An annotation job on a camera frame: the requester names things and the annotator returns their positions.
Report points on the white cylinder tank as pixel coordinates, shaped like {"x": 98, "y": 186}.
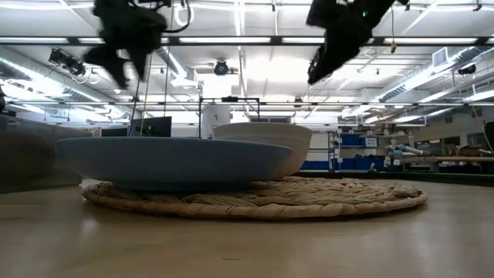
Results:
{"x": 214, "y": 119}

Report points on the large black monitor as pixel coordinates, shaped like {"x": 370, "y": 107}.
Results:
{"x": 154, "y": 126}

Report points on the round black ceiling device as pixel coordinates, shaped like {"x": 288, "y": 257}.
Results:
{"x": 221, "y": 68}

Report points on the round woven straw placemat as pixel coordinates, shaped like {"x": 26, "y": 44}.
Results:
{"x": 308, "y": 201}

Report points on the blue plate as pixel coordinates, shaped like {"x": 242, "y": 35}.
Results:
{"x": 173, "y": 164}

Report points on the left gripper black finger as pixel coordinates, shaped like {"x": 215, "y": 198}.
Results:
{"x": 139, "y": 63}
{"x": 112, "y": 65}

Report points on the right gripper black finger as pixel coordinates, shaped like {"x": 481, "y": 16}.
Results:
{"x": 328, "y": 63}

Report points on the long wooden workbench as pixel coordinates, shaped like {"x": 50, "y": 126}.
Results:
{"x": 455, "y": 158}

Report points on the black ceiling camera on rail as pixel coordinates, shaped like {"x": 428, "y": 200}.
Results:
{"x": 67, "y": 62}

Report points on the blue storage bins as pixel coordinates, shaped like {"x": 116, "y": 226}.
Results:
{"x": 359, "y": 163}

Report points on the black metal frame stand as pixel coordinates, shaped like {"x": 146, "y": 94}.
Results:
{"x": 229, "y": 100}

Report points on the white bowl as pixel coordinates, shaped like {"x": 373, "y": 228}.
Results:
{"x": 285, "y": 143}

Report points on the overhead light bar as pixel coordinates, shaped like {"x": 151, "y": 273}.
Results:
{"x": 231, "y": 40}

